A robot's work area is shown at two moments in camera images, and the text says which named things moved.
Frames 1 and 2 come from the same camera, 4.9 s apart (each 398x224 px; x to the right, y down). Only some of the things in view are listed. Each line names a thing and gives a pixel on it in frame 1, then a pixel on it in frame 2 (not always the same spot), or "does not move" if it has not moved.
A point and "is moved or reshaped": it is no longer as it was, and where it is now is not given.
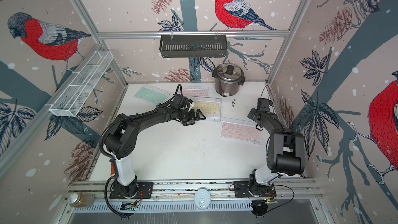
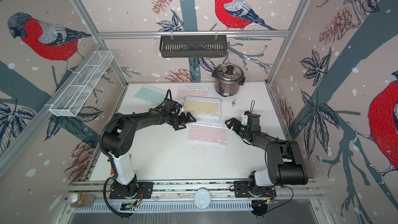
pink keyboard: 240,129 is moved or reshaped
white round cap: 202,198 does not move
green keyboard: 152,94 does not move
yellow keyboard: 210,108 does not move
